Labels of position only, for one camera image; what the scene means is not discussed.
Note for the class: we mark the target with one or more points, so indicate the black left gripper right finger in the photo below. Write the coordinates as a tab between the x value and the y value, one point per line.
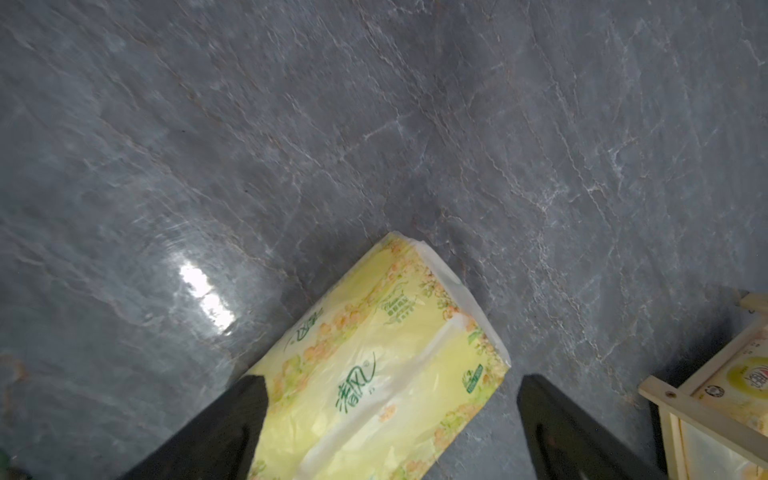
565	442

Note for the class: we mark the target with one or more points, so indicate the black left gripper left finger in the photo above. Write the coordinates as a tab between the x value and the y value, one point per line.
219	443

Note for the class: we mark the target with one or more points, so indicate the light wooden two-tier shelf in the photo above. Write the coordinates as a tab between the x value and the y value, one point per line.
677	407

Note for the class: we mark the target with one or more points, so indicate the green tissue pack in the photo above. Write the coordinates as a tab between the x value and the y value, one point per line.
379	376

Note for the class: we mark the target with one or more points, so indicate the orange tissue pack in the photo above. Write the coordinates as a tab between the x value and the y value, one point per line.
739	391

